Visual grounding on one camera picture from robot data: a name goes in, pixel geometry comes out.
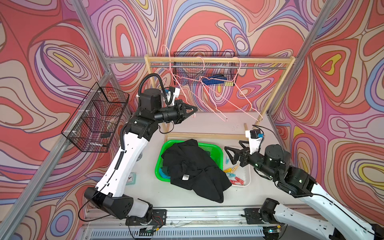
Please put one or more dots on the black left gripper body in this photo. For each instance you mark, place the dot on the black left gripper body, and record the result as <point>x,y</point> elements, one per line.
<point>175,113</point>

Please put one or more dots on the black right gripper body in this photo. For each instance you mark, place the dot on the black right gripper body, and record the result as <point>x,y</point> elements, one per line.
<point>248,159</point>

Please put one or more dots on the wooden clothespin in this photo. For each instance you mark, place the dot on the wooden clothespin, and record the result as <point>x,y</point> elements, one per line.
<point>234,168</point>

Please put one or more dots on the black t-shirt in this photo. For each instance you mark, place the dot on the black t-shirt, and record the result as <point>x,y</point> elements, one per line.
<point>191,168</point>

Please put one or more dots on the teal t-shirt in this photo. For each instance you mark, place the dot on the teal t-shirt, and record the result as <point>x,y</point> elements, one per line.
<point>163,175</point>

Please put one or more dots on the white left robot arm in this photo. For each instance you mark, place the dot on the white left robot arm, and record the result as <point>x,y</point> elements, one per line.
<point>157,104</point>

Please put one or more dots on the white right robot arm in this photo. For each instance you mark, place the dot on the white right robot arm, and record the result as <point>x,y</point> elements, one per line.
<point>338,222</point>

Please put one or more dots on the white plastic tray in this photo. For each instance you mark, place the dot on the white plastic tray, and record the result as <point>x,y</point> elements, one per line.
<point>242,173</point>

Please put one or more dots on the green perforated plastic basket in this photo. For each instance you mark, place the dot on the green perforated plastic basket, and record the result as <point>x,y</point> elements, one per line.
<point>215,152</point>

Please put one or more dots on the small green clock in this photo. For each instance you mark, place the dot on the small green clock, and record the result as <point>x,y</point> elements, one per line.
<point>131,179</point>

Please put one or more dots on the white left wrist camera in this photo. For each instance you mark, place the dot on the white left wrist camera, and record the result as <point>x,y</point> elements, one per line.
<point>172,93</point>

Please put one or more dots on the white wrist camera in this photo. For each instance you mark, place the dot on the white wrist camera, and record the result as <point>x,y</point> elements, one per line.
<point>255,137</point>
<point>172,93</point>

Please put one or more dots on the wooden clothes rack frame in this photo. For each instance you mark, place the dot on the wooden clothes rack frame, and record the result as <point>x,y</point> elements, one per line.
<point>284,64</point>

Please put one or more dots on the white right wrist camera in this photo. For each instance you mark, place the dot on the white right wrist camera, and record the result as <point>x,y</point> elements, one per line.
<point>255,137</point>

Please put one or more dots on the black wire basket back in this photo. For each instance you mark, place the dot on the black wire basket back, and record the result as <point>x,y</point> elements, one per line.
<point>195,70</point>

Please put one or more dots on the black wire basket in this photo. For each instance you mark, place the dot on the black wire basket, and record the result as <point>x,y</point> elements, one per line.
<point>96,119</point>
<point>195,70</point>

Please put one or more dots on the metal rail base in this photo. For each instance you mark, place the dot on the metal rail base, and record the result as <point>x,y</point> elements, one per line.
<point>193,223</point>

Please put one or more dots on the black wire basket left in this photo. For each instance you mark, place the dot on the black wire basket left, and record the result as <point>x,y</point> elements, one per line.
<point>96,119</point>

